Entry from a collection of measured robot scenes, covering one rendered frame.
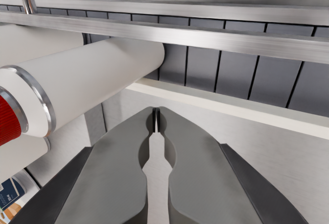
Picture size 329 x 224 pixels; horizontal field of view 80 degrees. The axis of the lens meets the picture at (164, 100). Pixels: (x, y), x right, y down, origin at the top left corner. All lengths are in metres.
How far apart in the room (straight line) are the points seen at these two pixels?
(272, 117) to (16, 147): 0.52
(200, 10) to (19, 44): 0.20
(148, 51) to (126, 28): 0.05
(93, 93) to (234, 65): 0.15
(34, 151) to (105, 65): 0.44
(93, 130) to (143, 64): 0.27
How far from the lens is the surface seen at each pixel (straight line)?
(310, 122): 0.21
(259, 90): 0.24
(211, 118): 0.32
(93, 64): 0.16
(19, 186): 0.97
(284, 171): 0.36
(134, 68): 0.20
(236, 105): 0.21
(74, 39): 0.32
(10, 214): 2.19
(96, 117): 0.45
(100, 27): 0.19
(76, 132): 0.47
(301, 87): 0.24
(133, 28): 0.17
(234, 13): 0.22
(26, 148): 0.58
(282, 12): 0.22
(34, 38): 0.29
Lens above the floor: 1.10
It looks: 51 degrees down
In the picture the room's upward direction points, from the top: 133 degrees counter-clockwise
